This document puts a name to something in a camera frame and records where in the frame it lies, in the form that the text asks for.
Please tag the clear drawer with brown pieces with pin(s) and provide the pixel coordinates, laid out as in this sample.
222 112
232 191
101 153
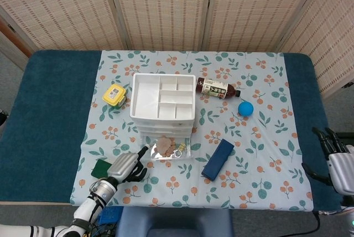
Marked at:
185 155

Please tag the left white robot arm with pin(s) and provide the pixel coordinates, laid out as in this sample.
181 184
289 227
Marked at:
87 210

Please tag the brown wooden board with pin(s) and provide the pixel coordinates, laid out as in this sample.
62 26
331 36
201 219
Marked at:
25 47

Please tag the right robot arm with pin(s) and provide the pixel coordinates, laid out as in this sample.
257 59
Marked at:
349 209

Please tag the yellow binder clip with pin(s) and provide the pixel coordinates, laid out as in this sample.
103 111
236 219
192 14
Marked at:
181 147

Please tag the small brown flower-shaped piece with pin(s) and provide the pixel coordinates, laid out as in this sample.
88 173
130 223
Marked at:
164 144

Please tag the small blue box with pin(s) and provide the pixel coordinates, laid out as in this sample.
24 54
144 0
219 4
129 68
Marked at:
112 215

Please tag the brown tea bottle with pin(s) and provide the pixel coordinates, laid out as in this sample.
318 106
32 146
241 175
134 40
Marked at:
215 88

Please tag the clear drawer with small parts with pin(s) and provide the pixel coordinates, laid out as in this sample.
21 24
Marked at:
166 129

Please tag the black equipment piece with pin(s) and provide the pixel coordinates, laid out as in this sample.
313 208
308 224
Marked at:
2 118

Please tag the clear drawer with mahjong tile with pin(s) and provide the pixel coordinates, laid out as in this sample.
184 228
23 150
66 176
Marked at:
163 123

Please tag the teal table blanket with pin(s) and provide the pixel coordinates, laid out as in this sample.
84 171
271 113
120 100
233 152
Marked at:
49 109

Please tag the dark blue rectangular box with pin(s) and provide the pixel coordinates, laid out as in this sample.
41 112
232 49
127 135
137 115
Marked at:
218 159

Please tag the green and yellow sponge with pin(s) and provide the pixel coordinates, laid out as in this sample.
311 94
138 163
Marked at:
100 168

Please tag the woven folding screen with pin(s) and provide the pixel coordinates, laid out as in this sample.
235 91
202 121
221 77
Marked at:
166 7

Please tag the blue ball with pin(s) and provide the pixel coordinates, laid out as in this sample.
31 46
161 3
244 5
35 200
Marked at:
245 109

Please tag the yellow-lidded green container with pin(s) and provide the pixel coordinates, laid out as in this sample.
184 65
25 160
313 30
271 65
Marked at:
113 94

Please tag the white plastic drawer organizer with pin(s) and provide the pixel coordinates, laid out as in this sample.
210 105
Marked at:
145 98

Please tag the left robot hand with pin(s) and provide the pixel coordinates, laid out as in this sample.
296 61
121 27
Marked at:
123 165

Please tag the floral fruit-print tablecloth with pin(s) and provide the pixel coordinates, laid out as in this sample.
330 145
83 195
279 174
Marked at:
249 151

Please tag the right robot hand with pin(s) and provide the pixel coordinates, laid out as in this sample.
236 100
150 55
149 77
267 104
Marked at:
341 166

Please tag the blue padded robot base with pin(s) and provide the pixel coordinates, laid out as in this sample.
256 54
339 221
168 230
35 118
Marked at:
171 220

